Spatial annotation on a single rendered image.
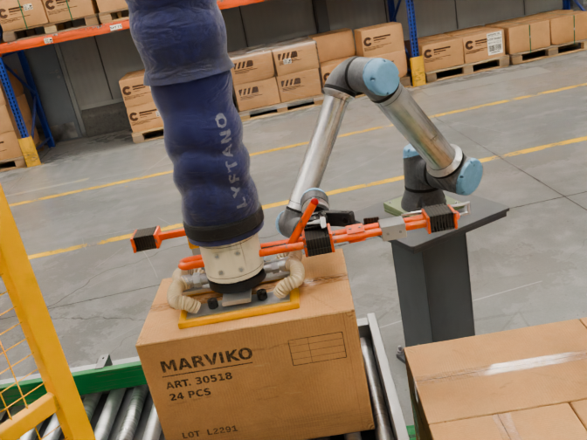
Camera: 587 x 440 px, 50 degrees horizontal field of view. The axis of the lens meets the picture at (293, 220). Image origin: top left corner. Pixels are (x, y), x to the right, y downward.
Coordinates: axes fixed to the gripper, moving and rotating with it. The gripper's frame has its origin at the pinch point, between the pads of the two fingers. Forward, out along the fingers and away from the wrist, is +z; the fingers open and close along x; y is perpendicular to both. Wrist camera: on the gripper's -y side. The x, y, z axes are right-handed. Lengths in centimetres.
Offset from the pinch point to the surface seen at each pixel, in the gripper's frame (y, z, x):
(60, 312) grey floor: 182, -207, -108
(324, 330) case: 4.6, 19.6, -17.9
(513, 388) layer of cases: -47, 10, -53
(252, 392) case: 27.3, 19.3, -34.1
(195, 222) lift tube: 34.1, 8.5, 14.5
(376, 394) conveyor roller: -7, 4, -53
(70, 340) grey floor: 162, -165, -108
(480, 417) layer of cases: -35, 21, -53
